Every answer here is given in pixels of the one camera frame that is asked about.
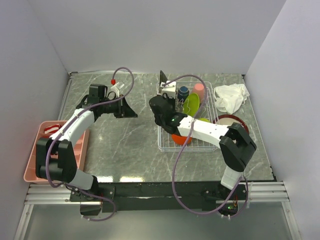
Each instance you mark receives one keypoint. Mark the orange bowl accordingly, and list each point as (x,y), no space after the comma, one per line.
(179,140)

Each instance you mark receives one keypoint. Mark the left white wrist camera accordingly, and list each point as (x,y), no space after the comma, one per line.
(116,87)

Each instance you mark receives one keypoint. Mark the green plate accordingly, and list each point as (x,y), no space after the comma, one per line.
(191,105)

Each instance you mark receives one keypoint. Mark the green bowl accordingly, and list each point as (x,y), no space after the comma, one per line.
(204,120)

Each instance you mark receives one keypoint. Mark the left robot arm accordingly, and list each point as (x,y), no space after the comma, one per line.
(55,159)

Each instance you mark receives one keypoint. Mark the brown rimmed round plate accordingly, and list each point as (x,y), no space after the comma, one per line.
(229,119)

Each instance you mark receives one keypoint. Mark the white wire dish rack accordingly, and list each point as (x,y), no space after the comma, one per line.
(209,111)

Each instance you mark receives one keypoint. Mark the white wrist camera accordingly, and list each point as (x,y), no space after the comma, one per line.
(168,90)
(116,87)

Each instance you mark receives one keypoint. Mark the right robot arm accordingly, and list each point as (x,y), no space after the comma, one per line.
(234,142)

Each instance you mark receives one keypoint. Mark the black base bar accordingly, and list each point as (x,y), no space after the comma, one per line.
(200,197)

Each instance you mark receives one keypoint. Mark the red white striped cloth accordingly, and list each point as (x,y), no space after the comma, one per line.
(52,129)

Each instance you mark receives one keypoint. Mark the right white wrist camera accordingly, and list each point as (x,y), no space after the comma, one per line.
(168,90)

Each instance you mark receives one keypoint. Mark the pink compartment tray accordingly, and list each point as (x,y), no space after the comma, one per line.
(80,151)

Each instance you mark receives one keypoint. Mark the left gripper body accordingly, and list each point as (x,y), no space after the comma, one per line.
(115,107)

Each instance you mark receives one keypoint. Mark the dark blue ceramic mug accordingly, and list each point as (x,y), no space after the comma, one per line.
(182,93)

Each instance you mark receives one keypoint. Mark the pink plastic cup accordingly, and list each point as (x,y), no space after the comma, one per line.
(199,89)

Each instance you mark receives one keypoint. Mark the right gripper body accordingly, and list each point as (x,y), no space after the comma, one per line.
(171,101)

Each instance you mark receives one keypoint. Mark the aluminium frame rail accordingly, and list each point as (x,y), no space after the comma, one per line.
(43,194)

